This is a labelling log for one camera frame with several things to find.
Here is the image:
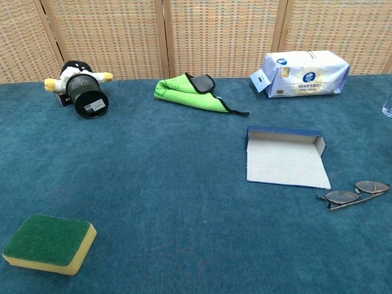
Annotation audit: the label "thin frame eyeglasses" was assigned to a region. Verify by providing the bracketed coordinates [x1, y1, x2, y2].
[316, 179, 391, 211]

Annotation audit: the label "blue felt table cover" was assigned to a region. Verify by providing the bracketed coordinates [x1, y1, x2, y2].
[0, 73, 392, 294]

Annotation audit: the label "green microfiber cloth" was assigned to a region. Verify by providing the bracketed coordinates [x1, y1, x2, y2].
[153, 72, 251, 117]

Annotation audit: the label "woven folding screen panel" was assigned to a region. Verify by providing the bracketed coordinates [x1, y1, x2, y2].
[0, 0, 64, 84]
[277, 0, 392, 76]
[162, 0, 288, 79]
[41, 0, 169, 81]

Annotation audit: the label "black mesh pen holder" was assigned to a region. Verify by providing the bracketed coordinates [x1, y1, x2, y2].
[66, 73, 110, 119]

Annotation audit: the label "white tissue pack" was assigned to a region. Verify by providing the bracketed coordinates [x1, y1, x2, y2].
[249, 50, 351, 99]

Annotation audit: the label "small black box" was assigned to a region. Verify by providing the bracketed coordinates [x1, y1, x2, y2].
[54, 91, 74, 108]

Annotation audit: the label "penguin plush toy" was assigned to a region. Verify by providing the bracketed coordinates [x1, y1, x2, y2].
[43, 60, 115, 93]

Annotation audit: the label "green and yellow sponge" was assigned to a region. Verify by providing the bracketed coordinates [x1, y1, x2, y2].
[1, 213, 98, 276]

